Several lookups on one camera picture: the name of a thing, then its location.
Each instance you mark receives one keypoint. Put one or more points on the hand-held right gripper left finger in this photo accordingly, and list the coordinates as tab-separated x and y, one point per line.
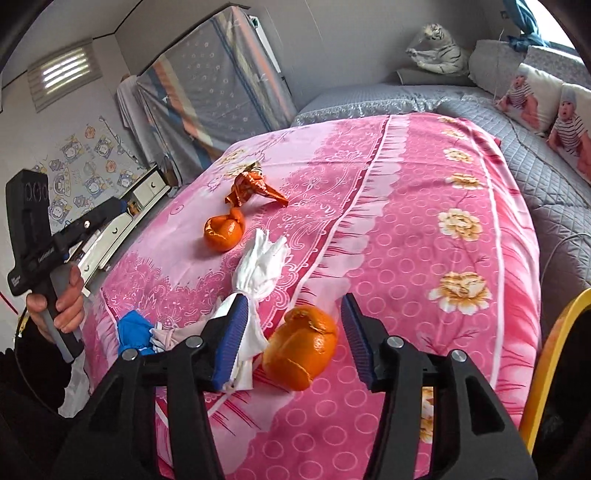
233	341

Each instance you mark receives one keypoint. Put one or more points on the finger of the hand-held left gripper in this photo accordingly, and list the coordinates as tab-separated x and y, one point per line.
99	214

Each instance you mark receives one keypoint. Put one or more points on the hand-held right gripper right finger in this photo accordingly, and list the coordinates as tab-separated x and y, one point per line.
358	341

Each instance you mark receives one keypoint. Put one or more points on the beige cloth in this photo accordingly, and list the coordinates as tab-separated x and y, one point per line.
184	330

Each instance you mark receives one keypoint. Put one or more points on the orange peel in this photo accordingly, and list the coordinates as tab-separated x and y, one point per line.
300	350
224	233

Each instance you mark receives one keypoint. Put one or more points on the white paper tissue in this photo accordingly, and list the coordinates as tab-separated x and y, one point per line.
261	263

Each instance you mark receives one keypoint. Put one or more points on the blue plastic glove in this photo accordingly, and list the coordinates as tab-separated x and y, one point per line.
136	332

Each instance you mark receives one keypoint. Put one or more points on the orange foil wrapper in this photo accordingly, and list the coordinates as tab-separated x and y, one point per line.
254	187

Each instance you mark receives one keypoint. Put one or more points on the yellow bin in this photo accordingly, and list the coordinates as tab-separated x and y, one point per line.
554	350

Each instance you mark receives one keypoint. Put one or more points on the person's left forearm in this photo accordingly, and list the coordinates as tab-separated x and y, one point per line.
37	369

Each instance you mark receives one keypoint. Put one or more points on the person's left hand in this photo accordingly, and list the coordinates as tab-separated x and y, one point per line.
69	314

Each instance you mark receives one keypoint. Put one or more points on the white low cabinet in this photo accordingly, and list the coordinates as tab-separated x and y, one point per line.
117	224

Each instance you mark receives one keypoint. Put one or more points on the white hanging cloth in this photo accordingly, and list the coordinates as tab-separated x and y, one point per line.
131	115

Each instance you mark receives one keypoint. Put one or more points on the pink floral blanket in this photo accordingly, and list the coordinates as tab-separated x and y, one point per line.
392	207

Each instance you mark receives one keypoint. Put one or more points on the window blind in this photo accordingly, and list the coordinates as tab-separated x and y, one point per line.
62	74

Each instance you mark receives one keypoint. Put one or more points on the striped sheet over wardrobe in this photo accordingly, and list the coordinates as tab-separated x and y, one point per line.
217	83

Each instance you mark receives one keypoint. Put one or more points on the grey covered sofa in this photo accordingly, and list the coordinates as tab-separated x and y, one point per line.
545	184

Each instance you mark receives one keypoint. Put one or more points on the grey pillow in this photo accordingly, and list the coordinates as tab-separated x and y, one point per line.
415	77

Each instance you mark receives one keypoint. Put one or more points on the baby print pillow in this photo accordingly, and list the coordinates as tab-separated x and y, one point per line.
526	97
570	129

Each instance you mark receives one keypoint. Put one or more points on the plush tiger toy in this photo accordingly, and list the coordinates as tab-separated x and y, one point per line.
438	50

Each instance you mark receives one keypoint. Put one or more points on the blue curtain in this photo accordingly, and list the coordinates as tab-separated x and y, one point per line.
524	27

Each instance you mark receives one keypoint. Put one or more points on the cartoon wall sticker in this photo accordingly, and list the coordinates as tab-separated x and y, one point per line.
97	157

